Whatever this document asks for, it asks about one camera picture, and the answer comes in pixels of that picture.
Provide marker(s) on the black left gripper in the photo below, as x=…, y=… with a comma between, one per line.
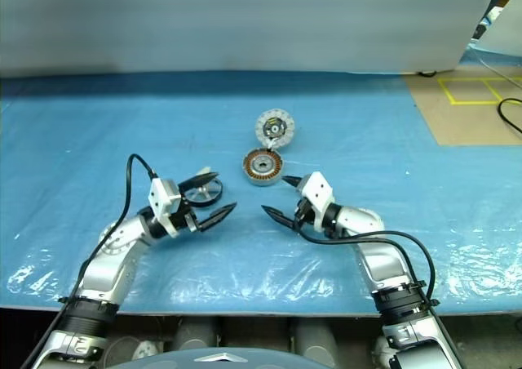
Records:
x=182, y=220

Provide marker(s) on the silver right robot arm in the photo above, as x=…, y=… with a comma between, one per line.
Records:
x=367, y=222

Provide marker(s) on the black backdrop board foot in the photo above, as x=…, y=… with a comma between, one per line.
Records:
x=428, y=74

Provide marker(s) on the motor stator with copper windings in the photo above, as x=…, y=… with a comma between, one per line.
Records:
x=263, y=168

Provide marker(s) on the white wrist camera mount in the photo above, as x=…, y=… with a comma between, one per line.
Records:
x=318, y=189
x=161, y=195

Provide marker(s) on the silver spoked rotor ring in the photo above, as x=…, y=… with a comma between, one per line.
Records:
x=204, y=194

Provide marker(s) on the white background box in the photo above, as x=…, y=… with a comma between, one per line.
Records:
x=505, y=30

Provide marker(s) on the brown cardboard sheet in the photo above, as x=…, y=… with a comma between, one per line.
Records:
x=461, y=124

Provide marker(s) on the blue plastic table sheet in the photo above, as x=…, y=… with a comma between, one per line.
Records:
x=81, y=140

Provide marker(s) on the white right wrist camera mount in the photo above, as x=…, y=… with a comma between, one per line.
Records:
x=318, y=189

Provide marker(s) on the white backdrop board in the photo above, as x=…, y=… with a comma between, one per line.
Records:
x=244, y=18

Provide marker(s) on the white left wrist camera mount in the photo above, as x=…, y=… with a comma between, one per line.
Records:
x=161, y=195

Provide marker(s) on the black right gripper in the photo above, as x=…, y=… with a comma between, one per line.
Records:
x=303, y=216

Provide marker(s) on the grey cylinder under table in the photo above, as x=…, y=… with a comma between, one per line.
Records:
x=195, y=332
x=316, y=336

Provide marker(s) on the grey robot torso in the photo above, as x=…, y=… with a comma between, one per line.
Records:
x=244, y=361

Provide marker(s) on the round motor end cap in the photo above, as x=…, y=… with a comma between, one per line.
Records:
x=274, y=128

